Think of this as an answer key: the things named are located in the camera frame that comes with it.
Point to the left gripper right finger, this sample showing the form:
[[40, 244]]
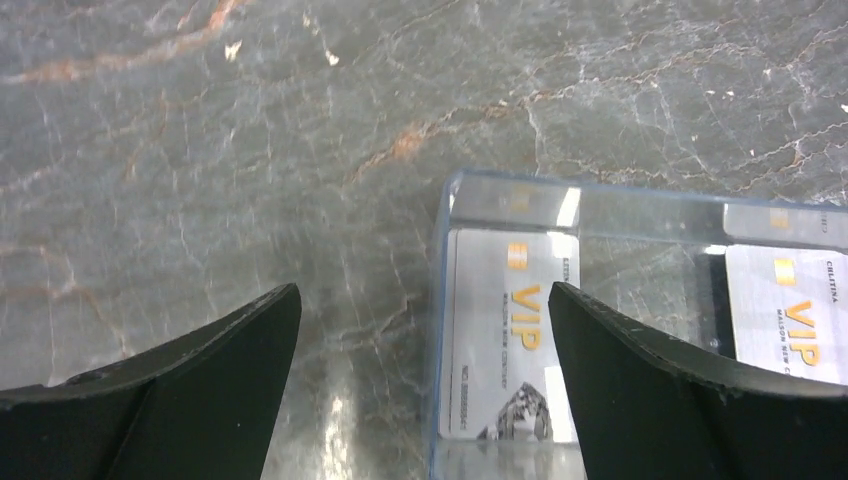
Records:
[[648, 405]]

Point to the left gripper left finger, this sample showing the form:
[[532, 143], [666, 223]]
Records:
[[201, 406]]

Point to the clear plastic card sleeve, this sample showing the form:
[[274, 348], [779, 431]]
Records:
[[654, 256]]

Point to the stacked VIP credit cards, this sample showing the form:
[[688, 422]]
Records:
[[788, 310]]

